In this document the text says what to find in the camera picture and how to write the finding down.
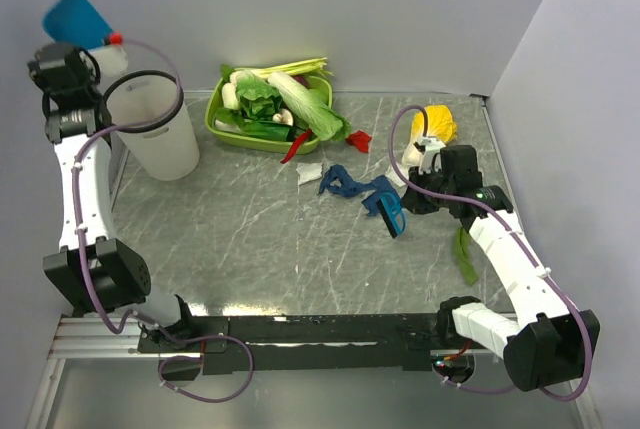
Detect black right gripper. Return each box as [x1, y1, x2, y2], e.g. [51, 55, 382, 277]
[400, 164, 455, 215]

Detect blue hand brush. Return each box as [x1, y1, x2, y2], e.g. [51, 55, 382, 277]
[376, 192, 406, 238]

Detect blue dustpan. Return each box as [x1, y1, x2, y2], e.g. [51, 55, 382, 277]
[42, 0, 113, 50]

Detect red paper scrap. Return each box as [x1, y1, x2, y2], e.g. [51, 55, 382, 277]
[345, 130, 372, 154]

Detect dark blue paper scrap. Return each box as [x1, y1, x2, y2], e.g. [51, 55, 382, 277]
[362, 175, 401, 217]
[318, 164, 375, 198]

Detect white paper scrap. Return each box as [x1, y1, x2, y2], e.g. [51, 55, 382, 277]
[385, 165, 409, 188]
[296, 163, 323, 186]

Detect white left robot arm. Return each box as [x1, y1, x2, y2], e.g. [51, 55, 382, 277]
[28, 42, 198, 351]

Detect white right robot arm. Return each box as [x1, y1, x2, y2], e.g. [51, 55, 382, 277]
[402, 137, 600, 392]

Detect yellow napa cabbage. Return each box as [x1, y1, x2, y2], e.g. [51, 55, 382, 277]
[402, 105, 457, 167]

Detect white bin with black rim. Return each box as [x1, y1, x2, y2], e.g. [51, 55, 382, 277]
[105, 70, 200, 181]

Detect green vegetable basket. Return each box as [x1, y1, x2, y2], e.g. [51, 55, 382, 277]
[204, 73, 333, 154]

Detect red chili pepper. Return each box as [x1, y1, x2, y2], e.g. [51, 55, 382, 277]
[280, 129, 312, 164]

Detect white radish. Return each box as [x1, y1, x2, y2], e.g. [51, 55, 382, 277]
[221, 82, 241, 110]

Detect yellow-green celery stalks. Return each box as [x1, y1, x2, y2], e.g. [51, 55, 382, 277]
[229, 57, 333, 81]

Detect mushroom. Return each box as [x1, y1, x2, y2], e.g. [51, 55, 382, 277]
[272, 108, 294, 127]

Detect green lettuce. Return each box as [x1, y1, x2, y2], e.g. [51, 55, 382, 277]
[236, 70, 282, 120]

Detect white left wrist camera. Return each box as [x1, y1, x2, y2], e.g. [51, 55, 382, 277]
[89, 45, 129, 77]

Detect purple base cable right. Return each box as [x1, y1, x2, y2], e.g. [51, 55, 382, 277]
[431, 358, 516, 396]

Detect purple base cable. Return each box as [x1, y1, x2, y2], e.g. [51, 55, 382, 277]
[431, 358, 516, 396]
[157, 334, 255, 404]

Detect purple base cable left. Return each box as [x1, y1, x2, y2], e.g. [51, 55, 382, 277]
[157, 334, 255, 404]

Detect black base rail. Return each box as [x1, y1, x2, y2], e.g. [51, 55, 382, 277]
[138, 313, 466, 375]

